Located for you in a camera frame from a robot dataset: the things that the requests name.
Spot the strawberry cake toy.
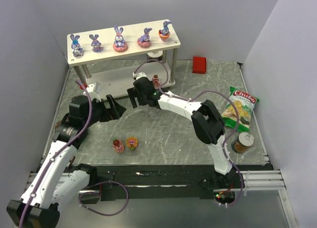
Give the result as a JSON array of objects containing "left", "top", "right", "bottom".
[{"left": 152, "top": 75, "right": 160, "bottom": 89}]

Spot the small purple bunny toy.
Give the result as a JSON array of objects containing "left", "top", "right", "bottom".
[{"left": 70, "top": 34, "right": 84, "bottom": 57}]

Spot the purple bunny with red bow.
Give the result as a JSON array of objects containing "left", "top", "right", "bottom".
[{"left": 89, "top": 34, "right": 103, "bottom": 52}]

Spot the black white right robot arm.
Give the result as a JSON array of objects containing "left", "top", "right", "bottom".
[{"left": 127, "top": 76, "right": 232, "bottom": 175}]

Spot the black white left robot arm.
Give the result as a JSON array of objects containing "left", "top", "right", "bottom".
[{"left": 6, "top": 94, "right": 126, "bottom": 228}]

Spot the white two-tier wooden shelf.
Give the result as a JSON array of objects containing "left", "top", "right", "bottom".
[{"left": 67, "top": 20, "right": 181, "bottom": 97}]

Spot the black jar behind shelf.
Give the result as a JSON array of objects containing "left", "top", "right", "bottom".
[{"left": 147, "top": 50, "right": 163, "bottom": 62}]

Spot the orange sunflower toy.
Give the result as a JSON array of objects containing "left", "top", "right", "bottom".
[{"left": 126, "top": 137, "right": 138, "bottom": 151}]

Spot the pink strawberry bear toy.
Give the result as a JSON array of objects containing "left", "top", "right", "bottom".
[{"left": 112, "top": 139, "right": 125, "bottom": 153}]

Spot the brown snack bar wrapper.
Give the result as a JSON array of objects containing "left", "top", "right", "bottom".
[{"left": 68, "top": 156, "right": 75, "bottom": 167}]

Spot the red plastic block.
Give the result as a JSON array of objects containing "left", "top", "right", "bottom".
[{"left": 192, "top": 56, "right": 207, "bottom": 74}]

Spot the green chips bag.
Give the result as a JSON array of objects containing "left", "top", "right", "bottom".
[{"left": 222, "top": 87, "right": 259, "bottom": 132}]

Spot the tin can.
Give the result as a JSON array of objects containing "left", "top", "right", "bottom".
[{"left": 231, "top": 132, "right": 254, "bottom": 153}]

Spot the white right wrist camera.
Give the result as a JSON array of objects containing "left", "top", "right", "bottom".
[{"left": 132, "top": 72, "right": 147, "bottom": 81}]

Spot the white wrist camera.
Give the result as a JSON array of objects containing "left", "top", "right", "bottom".
[
  {"left": 83, "top": 82, "right": 101, "bottom": 101},
  {"left": 132, "top": 72, "right": 147, "bottom": 81}
]

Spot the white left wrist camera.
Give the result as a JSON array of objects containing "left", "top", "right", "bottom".
[{"left": 83, "top": 82, "right": 101, "bottom": 101}]

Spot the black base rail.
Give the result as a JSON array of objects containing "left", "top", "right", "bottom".
[{"left": 68, "top": 163, "right": 273, "bottom": 203}]

